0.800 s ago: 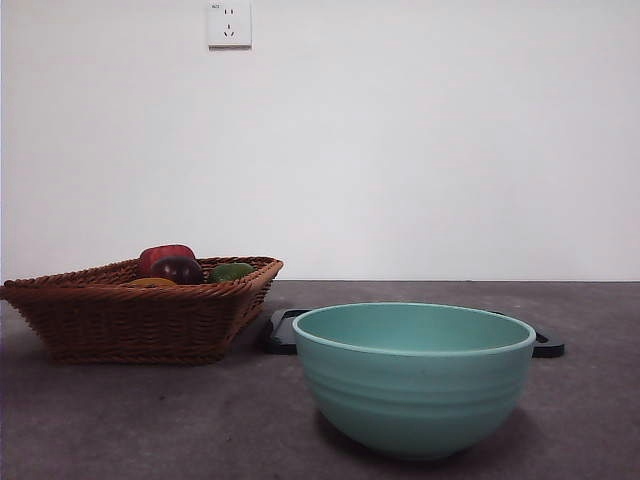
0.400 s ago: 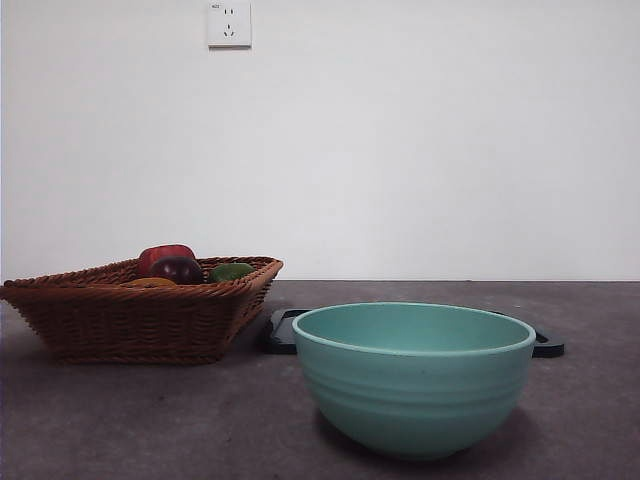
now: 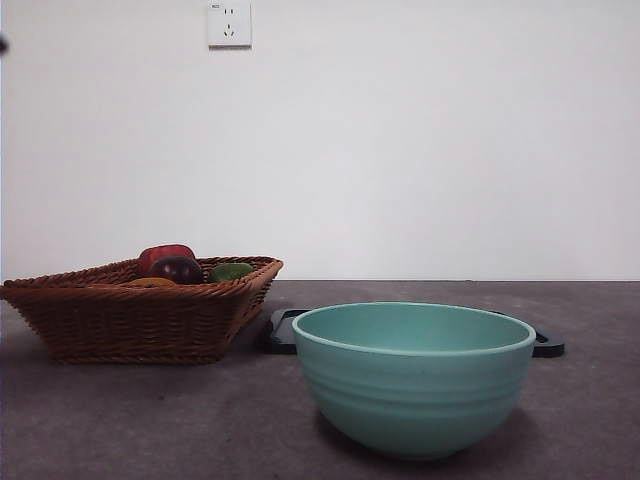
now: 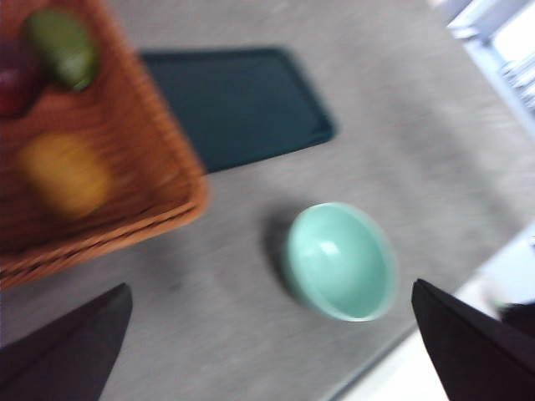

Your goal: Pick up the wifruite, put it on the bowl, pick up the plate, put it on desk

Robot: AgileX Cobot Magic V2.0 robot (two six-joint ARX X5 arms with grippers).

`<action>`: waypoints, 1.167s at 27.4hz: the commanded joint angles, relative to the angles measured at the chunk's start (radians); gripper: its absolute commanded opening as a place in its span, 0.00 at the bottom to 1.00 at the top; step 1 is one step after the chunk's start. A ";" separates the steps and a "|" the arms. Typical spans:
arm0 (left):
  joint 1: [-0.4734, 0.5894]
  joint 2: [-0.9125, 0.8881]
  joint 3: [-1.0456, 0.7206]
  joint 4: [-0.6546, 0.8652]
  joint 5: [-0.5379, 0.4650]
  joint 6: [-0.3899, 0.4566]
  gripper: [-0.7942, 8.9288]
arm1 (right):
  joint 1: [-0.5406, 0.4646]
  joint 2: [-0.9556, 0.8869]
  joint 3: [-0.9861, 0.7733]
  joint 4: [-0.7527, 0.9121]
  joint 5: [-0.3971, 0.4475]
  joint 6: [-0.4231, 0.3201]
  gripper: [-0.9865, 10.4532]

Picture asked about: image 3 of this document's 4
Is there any teal ribbed bowl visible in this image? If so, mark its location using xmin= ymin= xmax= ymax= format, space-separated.
xmin=291 ymin=301 xmax=537 ymax=461

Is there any green fruit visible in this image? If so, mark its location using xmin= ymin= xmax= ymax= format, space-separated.
xmin=206 ymin=262 xmax=256 ymax=284

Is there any black rectangular tray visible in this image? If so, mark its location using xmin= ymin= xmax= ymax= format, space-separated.
xmin=254 ymin=308 xmax=566 ymax=359

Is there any dark purple round fruit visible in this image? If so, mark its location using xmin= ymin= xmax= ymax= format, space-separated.
xmin=149 ymin=255 xmax=205 ymax=286

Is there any red bell pepper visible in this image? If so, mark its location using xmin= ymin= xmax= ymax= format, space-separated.
xmin=137 ymin=243 xmax=197 ymax=279

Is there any brown wicker basket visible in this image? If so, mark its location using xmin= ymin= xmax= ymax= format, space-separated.
xmin=0 ymin=255 xmax=285 ymax=366

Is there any white wall power socket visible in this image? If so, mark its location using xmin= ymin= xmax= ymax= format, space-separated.
xmin=207 ymin=1 xmax=253 ymax=50

